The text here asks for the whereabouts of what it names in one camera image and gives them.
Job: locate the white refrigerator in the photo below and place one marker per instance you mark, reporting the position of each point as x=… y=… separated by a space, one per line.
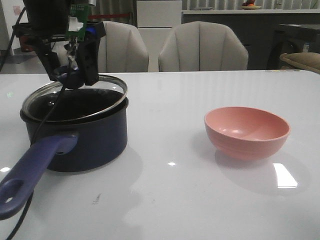
x=154 y=20

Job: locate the green circuit board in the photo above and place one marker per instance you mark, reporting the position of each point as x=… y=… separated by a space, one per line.
x=77 y=21

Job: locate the right grey upholstered chair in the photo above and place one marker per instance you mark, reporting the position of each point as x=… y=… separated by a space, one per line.
x=202 y=46

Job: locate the beige cushion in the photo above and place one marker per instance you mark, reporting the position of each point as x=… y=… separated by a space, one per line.
x=307 y=61

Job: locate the left grey upholstered chair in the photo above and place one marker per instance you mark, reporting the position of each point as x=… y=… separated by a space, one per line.
x=122 y=49

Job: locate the dark blue saucepan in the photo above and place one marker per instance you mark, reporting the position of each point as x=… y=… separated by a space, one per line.
x=63 y=147

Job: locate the dark kitchen counter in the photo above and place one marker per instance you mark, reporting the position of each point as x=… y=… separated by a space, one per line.
x=256 y=29

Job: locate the glass pot lid blue knob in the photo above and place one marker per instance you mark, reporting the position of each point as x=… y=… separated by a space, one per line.
x=72 y=100

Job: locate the red barrier belt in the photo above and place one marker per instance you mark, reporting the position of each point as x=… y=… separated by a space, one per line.
x=109 y=16

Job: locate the pink bowl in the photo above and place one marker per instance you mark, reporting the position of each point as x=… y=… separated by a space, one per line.
x=246 y=133

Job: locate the grey upholstered chair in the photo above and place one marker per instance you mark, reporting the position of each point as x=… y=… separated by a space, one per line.
x=122 y=49
x=202 y=46

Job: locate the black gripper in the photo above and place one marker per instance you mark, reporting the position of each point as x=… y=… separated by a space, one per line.
x=48 y=19

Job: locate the black appliance box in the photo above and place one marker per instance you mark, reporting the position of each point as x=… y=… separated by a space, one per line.
x=293 y=38

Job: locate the fruit plate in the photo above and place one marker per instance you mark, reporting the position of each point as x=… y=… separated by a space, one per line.
x=250 y=5

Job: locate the grey curtain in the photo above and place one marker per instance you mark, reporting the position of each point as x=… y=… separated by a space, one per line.
x=109 y=7

